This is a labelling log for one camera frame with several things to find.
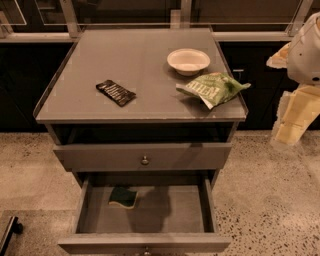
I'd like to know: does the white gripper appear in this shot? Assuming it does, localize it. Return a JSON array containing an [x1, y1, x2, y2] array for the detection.
[[266, 12, 320, 145]]

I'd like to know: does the green yellow sponge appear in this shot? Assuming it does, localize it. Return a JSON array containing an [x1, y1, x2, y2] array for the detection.
[[108, 187, 138, 209]]

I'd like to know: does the grey top drawer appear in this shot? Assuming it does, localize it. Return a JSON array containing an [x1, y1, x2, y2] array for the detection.
[[54, 143, 231, 172]]

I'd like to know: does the grey drawer cabinet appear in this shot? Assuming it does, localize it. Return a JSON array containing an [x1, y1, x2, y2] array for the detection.
[[32, 27, 249, 256]]

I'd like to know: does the open grey middle drawer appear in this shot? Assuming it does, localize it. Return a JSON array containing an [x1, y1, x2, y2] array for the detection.
[[59, 176, 231, 255]]

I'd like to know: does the green chip bag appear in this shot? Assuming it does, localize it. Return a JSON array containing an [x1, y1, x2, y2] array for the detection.
[[176, 72, 251, 110]]

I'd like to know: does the white paper bowl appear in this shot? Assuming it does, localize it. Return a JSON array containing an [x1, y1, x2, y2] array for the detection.
[[167, 48, 211, 76]]

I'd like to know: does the round metal top knob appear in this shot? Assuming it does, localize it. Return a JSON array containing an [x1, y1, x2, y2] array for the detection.
[[141, 156, 150, 165]]

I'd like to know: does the round metal knob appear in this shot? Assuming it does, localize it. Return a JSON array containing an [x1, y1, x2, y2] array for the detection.
[[143, 247, 152, 256], [141, 156, 150, 165]]

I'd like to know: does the black snack wrapper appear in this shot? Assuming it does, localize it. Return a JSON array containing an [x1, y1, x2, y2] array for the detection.
[[96, 80, 136, 107]]

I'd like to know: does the round metal middle knob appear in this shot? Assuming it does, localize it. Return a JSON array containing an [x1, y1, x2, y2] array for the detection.
[[143, 247, 152, 256]]

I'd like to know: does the glass railing with metal posts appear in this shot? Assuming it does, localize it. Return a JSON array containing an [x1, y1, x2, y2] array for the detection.
[[0, 0, 320, 43]]

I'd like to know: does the black object at floor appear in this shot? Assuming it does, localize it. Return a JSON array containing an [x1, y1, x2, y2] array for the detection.
[[0, 216, 23, 256]]

